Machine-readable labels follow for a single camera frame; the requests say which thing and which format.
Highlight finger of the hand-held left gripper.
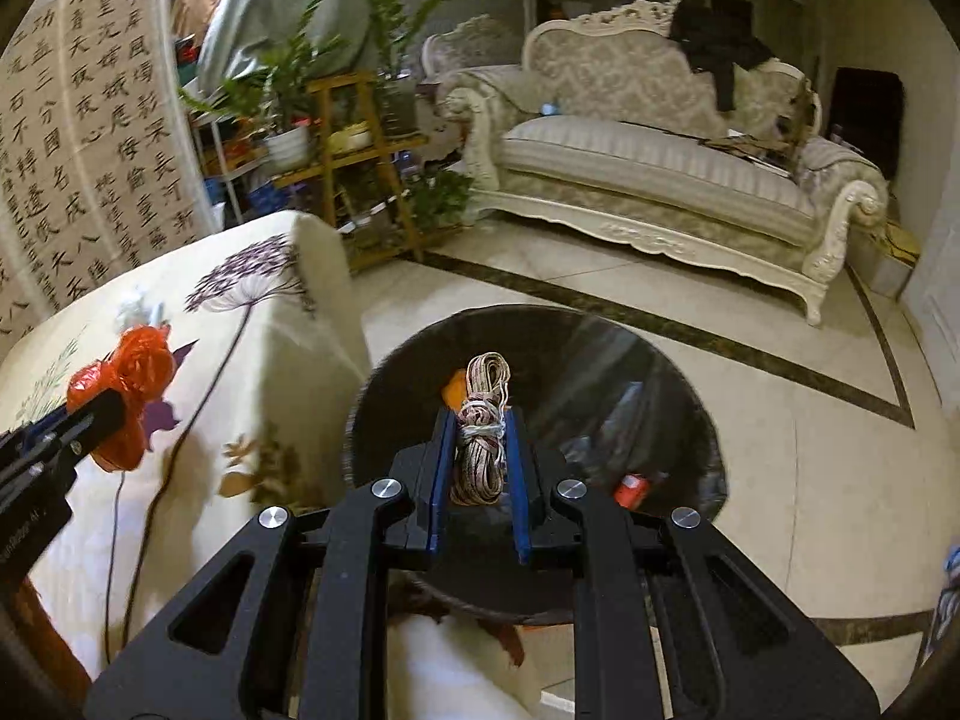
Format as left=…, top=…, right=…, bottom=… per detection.
left=0, top=388, right=128, bottom=500

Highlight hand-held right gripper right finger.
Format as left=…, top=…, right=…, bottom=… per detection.
left=506, top=406, right=878, bottom=720

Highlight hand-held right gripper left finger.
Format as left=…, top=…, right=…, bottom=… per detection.
left=86, top=409, right=458, bottom=720

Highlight orange-red plastic bag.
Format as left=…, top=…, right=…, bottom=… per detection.
left=66, top=326, right=181, bottom=473

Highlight pink rope bundle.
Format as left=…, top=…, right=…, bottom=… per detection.
left=448, top=351, right=515, bottom=505

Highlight small red bottle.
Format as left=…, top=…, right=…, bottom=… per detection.
left=613, top=471, right=668, bottom=507

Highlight round bin with black liner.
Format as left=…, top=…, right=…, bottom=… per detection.
left=343, top=304, right=728, bottom=623

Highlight floral tablecloth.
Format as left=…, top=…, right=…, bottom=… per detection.
left=0, top=210, right=526, bottom=720

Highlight small low green plant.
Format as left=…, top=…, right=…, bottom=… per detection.
left=409, top=169, right=477, bottom=230

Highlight white metal shelf rack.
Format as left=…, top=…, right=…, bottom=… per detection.
left=187, top=116, right=256, bottom=230

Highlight cream ornate sofa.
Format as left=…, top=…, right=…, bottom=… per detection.
left=457, top=0, right=890, bottom=327

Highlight green plant in white pot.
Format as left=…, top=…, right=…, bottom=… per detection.
left=180, top=0, right=346, bottom=170

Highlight wooden plant stand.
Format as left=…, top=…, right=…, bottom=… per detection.
left=274, top=71, right=432, bottom=271

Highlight brown cardboard pieces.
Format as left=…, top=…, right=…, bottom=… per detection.
left=697, top=127, right=796, bottom=166

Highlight cardboard box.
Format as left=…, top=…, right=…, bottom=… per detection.
left=870, top=221, right=920, bottom=297

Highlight cream ornate armchair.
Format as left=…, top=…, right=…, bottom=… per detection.
left=418, top=13, right=526, bottom=102

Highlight white panelled door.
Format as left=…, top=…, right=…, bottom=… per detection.
left=900, top=165, right=960, bottom=421

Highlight tall green potted plant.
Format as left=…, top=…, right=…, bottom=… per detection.
left=345, top=0, right=451, bottom=136

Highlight grey hanging cloth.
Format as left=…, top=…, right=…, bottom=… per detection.
left=199, top=0, right=346, bottom=91

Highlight black jacket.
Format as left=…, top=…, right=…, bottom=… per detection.
left=671, top=0, right=773, bottom=110

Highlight calligraphy wall hanging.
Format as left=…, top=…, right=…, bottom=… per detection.
left=0, top=0, right=218, bottom=361

